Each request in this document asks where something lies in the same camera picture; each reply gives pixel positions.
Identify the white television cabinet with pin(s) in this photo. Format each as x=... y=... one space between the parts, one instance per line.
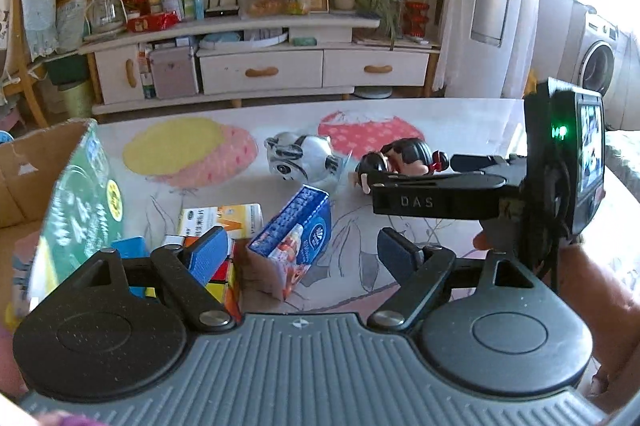
x=300 y=66

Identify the silver panda toy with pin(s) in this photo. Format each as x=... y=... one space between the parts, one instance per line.
x=305 y=156

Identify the silver case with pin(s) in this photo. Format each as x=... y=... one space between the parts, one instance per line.
x=172 y=74

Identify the green cardboard box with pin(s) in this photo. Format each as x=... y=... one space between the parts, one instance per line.
x=80 y=201

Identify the blue printed box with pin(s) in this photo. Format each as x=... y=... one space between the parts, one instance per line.
x=295 y=231

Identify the multicoloured puzzle cube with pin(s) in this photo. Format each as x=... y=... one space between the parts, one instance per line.
x=222 y=286

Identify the wooden chair with cloth cover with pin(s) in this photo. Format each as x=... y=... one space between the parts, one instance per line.
x=30 y=36

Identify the glass kettle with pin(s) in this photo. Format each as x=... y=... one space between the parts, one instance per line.
x=106 y=14

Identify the green and white small box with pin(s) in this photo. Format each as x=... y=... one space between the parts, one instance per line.
x=194 y=6

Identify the black-haired doll figure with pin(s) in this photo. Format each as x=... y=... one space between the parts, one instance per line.
x=405 y=154

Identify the dark green container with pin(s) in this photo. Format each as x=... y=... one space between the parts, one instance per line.
x=67 y=69

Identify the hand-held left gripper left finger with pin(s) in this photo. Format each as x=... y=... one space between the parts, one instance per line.
x=207 y=256

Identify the printed tablecloth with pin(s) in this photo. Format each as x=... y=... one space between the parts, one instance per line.
x=200 y=141

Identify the red vase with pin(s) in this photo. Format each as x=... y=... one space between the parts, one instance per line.
x=416 y=19

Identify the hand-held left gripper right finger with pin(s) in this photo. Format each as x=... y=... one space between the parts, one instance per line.
x=395 y=251

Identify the white washing machine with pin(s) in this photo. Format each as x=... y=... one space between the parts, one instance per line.
x=595 y=61

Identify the white printed sack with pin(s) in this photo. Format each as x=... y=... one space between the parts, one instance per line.
x=71 y=24

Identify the light green bin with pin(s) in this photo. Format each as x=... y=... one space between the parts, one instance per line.
x=79 y=99

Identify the white curtain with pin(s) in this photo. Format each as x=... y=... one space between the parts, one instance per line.
x=455 y=6

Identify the flat red box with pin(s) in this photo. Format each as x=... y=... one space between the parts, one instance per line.
x=152 y=22

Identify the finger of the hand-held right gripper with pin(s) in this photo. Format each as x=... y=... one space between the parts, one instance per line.
x=490 y=165
x=450 y=198

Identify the white and orange box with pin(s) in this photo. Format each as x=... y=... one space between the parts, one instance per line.
x=235 y=218

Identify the person's right hand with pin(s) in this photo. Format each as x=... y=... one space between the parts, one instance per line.
x=500 y=238

